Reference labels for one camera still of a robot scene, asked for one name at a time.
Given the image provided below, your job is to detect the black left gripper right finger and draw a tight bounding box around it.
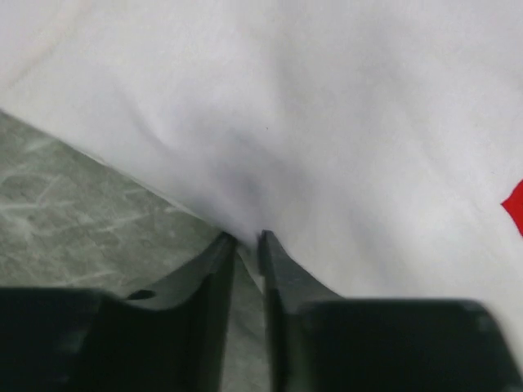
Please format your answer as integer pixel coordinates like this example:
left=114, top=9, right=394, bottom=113
left=257, top=231, right=522, bottom=391

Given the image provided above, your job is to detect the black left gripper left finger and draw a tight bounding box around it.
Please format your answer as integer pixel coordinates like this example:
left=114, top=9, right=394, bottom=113
left=1, top=234, right=237, bottom=391

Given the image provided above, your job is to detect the white t-shirt red print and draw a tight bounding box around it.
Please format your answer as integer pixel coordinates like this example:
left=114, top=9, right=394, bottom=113
left=0, top=0, right=523, bottom=301

